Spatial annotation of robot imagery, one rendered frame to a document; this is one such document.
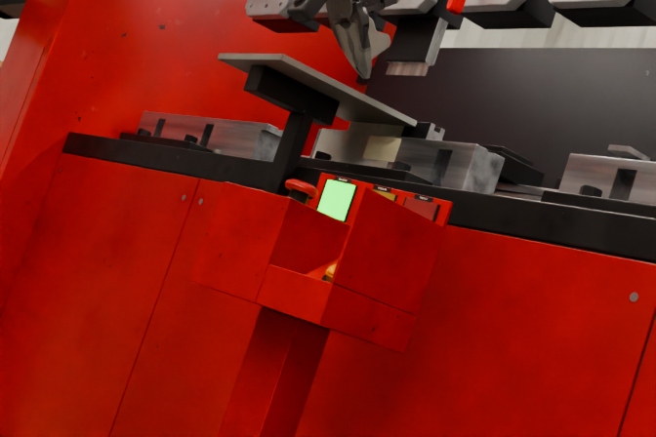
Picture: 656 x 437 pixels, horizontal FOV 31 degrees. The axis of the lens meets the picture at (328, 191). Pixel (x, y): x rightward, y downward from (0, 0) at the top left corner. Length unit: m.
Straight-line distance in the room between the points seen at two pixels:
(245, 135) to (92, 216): 0.35
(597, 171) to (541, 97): 0.92
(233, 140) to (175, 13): 0.53
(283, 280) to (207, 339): 0.58
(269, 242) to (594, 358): 0.36
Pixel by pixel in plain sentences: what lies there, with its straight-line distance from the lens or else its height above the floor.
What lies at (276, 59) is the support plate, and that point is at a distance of 1.65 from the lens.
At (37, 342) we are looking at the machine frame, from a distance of 2.32.
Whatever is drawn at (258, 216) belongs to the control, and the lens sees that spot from 1.29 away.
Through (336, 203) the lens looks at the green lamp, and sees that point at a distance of 1.43.
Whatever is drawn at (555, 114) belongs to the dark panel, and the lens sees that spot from 2.35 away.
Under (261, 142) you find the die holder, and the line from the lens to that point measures 2.11.
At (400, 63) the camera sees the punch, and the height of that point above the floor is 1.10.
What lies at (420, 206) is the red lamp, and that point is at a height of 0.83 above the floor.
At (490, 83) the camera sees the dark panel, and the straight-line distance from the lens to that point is 2.52.
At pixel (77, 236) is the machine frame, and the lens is 2.31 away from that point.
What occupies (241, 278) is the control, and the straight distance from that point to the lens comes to 1.28.
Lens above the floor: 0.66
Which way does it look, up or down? 6 degrees up
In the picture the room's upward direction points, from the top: 19 degrees clockwise
